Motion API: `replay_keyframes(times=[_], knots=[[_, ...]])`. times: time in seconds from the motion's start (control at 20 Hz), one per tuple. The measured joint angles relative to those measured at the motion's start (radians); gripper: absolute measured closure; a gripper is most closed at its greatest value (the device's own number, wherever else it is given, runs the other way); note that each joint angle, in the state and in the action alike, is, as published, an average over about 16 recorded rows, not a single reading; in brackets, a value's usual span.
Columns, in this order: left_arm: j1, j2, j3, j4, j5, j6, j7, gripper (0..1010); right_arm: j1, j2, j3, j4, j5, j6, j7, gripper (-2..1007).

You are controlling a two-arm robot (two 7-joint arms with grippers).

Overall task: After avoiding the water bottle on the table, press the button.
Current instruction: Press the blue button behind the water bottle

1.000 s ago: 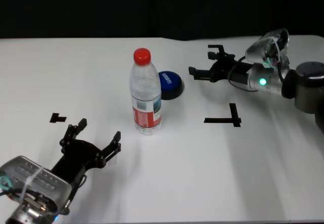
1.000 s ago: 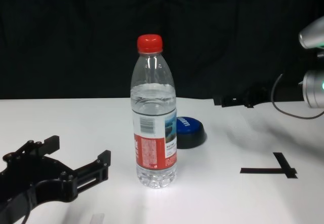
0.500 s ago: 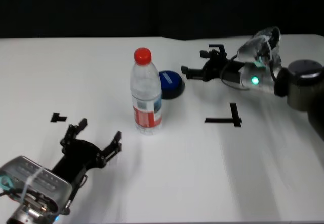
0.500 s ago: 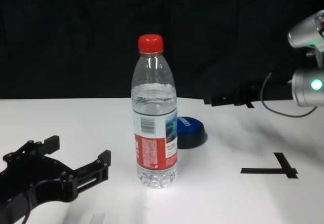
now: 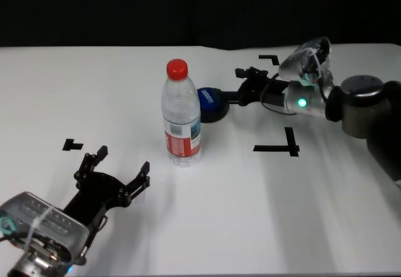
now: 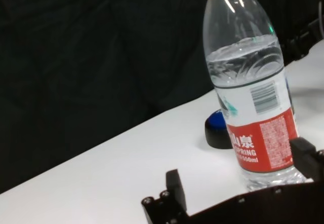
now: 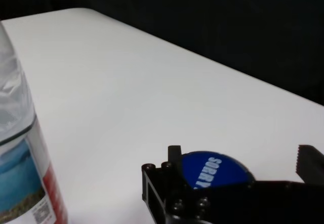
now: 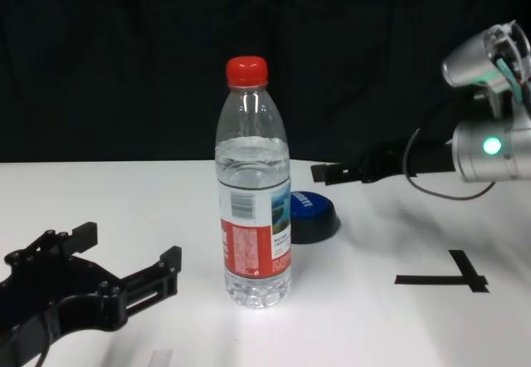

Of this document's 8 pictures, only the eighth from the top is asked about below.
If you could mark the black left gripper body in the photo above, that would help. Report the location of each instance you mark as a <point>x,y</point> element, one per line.
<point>50,300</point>

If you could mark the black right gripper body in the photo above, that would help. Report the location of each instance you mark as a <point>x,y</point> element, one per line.
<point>427,157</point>

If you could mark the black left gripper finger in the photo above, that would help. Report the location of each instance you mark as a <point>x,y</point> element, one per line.
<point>145,292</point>
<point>85,236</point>

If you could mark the translucent right wrist camera housing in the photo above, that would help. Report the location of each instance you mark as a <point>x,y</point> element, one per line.
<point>477,62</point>

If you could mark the black curtain backdrop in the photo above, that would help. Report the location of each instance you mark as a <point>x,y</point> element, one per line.
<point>124,51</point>

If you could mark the clear water bottle red cap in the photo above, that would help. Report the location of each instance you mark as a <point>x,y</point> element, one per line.
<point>254,176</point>

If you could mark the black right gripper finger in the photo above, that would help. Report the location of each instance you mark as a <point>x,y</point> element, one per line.
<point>336,172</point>

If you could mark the blue black round lid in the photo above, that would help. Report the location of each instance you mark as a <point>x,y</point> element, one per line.
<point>313,217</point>

